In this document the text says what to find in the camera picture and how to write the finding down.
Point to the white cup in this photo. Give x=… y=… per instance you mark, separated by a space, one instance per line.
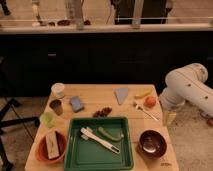
x=58 y=90

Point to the yellow banana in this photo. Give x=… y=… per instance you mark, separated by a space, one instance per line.
x=143 y=94

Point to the grey triangular cloth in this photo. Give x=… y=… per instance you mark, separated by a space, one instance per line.
x=121 y=94

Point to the dark small cup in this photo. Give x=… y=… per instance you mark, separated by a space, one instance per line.
x=56 y=106

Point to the dark brown bowl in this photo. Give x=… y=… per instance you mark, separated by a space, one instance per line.
x=152 y=144

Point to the black office chair base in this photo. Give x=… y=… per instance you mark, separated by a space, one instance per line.
x=7 y=165

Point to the green pepper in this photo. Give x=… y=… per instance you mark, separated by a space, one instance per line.
x=109 y=136

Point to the blue sponge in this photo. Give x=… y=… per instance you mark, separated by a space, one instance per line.
x=76 y=104

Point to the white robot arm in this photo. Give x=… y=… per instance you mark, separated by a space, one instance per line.
x=186 y=84

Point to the green plastic tray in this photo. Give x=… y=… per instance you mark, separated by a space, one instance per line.
x=89 y=155

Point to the wooden block in bowl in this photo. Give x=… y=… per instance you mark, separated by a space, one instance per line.
x=52 y=145

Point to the brown dried fruit cluster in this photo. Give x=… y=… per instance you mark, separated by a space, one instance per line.
x=103 y=113

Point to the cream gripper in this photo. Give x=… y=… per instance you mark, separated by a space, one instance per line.
x=168 y=117

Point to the light green cup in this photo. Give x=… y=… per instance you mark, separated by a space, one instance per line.
x=47 y=119

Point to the orange fruit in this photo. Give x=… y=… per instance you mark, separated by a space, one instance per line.
x=150 y=101

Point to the orange bowl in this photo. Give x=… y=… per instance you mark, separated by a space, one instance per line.
x=41 y=149

